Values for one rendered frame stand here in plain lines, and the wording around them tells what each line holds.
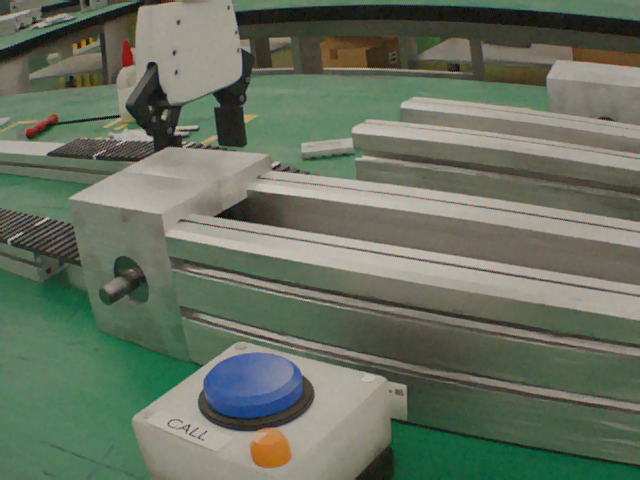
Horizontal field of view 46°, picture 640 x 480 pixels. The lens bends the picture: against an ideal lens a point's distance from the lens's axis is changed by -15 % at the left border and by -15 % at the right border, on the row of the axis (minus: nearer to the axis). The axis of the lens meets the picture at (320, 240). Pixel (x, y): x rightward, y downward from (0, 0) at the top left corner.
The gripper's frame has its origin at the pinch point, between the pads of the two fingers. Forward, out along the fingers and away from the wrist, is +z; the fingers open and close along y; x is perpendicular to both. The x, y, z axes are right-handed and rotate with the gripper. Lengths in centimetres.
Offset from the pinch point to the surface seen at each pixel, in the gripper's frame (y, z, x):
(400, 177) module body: 5.1, -1.3, 22.9
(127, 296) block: 23.9, 0.5, 14.6
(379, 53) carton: -333, 64, -180
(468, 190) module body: 5.0, -1.0, 28.2
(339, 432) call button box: 32.1, -1.6, 35.4
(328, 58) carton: -315, 64, -201
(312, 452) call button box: 33.8, -1.8, 35.3
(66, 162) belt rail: 2.1, 1.7, -19.4
